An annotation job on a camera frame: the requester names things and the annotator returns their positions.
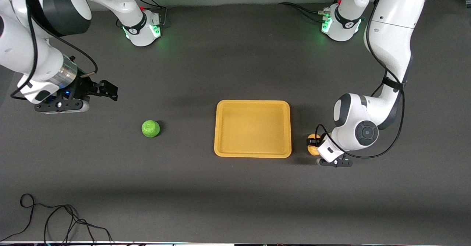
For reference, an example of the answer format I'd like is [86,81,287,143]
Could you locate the yellow-brown potato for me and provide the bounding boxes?
[307,133,321,157]

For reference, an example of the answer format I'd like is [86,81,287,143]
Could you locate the green apple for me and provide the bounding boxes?
[141,120,161,138]

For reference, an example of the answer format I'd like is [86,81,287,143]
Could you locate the yellow plastic tray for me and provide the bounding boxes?
[214,100,292,158]

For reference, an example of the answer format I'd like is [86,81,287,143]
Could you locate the dark grey table mat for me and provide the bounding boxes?
[0,0,471,243]

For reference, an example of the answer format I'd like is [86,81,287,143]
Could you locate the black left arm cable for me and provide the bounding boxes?
[315,0,429,159]

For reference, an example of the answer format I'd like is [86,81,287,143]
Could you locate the black right base cables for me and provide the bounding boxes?
[116,0,169,29]

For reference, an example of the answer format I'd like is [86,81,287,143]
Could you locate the black base cables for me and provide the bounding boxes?
[116,0,169,29]
[278,0,344,23]

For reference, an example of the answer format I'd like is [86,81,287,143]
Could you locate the thin black loose cable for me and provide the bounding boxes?
[0,193,114,244]

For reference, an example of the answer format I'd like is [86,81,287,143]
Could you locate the black left base cables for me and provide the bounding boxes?
[278,0,344,23]

